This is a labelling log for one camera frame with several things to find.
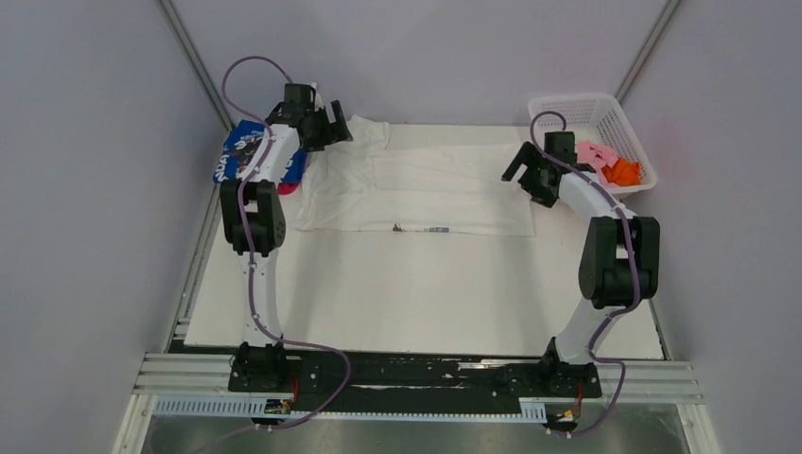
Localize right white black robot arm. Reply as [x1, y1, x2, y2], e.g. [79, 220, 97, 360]
[502, 141, 660, 395]

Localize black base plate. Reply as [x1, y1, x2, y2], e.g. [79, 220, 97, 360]
[245, 349, 602, 415]

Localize white plastic basket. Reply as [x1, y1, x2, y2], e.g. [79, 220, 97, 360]
[527, 94, 657, 199]

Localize aluminium frame rail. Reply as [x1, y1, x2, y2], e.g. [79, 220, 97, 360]
[132, 353, 705, 405]

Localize white printed t shirt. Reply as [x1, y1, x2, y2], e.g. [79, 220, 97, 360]
[293, 115, 534, 237]

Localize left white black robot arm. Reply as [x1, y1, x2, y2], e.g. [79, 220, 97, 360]
[219, 83, 352, 393]

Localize white slotted cable duct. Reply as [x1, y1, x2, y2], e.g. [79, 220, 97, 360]
[151, 395, 548, 422]

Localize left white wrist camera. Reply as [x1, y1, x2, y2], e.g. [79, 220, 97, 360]
[310, 82, 324, 111]

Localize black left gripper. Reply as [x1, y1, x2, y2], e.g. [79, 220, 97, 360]
[303, 100, 353, 154]

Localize orange crumpled shirt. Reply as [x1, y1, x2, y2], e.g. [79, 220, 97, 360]
[601, 158, 641, 187]

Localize folded blue printed t shirt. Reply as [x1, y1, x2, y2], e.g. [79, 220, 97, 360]
[212, 120, 306, 184]

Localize light pink crumpled shirt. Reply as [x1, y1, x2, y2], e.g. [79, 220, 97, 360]
[576, 140, 619, 171]

